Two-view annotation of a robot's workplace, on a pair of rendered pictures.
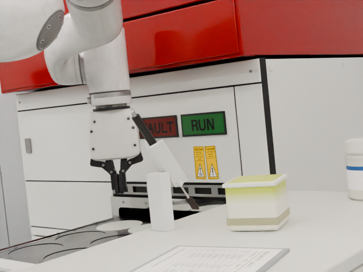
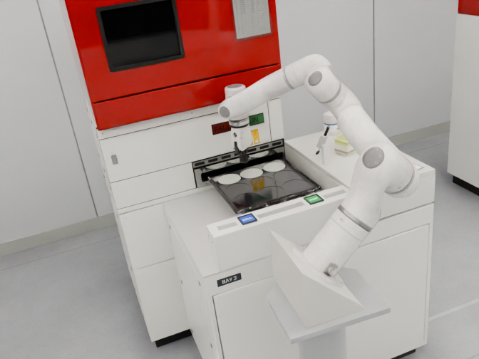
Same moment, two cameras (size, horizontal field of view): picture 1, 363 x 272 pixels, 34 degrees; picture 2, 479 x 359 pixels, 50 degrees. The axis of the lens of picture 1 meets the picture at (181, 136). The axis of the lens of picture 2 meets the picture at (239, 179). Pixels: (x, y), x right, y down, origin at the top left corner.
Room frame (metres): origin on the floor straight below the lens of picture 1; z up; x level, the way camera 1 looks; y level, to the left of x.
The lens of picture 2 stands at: (0.19, 1.85, 1.86)
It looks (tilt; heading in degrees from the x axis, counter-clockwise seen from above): 26 degrees down; 302
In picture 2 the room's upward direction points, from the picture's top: 8 degrees counter-clockwise
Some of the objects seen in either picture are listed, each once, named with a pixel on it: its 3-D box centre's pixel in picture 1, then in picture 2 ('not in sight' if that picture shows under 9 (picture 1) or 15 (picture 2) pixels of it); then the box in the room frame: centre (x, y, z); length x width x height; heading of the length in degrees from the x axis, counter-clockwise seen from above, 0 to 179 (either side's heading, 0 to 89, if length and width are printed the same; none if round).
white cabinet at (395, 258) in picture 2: not in sight; (297, 282); (1.00, 0.15, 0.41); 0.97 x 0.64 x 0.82; 49
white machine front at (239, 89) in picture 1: (125, 163); (199, 149); (1.43, 0.14, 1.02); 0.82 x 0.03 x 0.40; 49
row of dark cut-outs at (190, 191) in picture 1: (181, 190); (239, 153); (1.31, 0.01, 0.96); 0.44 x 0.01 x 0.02; 49
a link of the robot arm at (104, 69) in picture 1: (104, 59); (236, 102); (1.21, 0.14, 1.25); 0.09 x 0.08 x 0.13; 93
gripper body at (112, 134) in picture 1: (113, 130); (240, 134); (1.21, 0.13, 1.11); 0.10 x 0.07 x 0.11; 91
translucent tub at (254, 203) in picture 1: (257, 202); (346, 144); (0.83, -0.10, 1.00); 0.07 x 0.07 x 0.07; 67
